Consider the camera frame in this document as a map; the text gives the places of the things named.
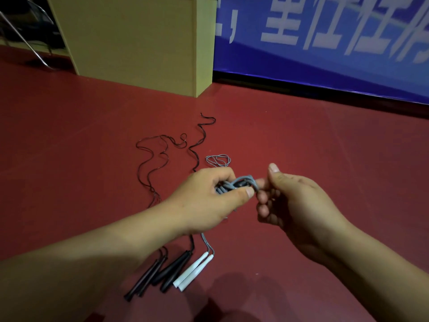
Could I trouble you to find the light wooden cabinet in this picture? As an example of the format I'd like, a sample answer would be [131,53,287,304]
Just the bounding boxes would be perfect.
[46,0,219,98]

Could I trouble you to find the person's right hand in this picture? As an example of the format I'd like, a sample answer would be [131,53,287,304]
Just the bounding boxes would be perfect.
[256,163,353,266]

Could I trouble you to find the person's right forearm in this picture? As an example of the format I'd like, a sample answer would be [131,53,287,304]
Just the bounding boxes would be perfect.
[318,220,429,322]

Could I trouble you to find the black jump rope thick handles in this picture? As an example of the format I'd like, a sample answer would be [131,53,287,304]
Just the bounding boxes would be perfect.
[152,112,216,294]

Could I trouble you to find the black jump rope thin handles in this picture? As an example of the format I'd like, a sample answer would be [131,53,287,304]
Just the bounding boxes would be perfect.
[124,133,188,303]

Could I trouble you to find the person's left forearm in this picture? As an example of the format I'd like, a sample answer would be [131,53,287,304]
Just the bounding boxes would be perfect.
[0,200,190,322]

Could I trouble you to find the blue banner white print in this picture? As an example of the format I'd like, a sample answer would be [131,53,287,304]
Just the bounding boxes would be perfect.
[212,0,429,105]

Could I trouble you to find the person's left hand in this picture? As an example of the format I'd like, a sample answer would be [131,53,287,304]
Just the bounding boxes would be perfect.
[162,167,256,236]

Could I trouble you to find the grey jump rope white handles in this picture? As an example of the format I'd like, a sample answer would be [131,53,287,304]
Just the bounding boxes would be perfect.
[172,154,261,292]

